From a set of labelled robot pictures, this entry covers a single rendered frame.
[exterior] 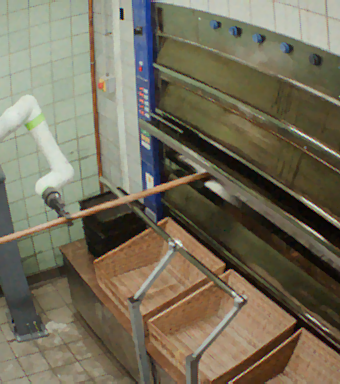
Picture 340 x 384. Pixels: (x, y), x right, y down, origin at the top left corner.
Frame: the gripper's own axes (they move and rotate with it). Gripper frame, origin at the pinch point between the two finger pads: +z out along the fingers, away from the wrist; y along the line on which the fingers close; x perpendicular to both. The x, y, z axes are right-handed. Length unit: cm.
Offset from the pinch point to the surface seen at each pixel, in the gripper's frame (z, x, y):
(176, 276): -6, -58, 59
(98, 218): -36, -29, 28
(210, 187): 11, -69, 1
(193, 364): 91, -11, 26
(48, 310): -84, 4, 119
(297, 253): 79, -69, 1
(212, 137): 18, -66, -28
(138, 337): 43, -9, 47
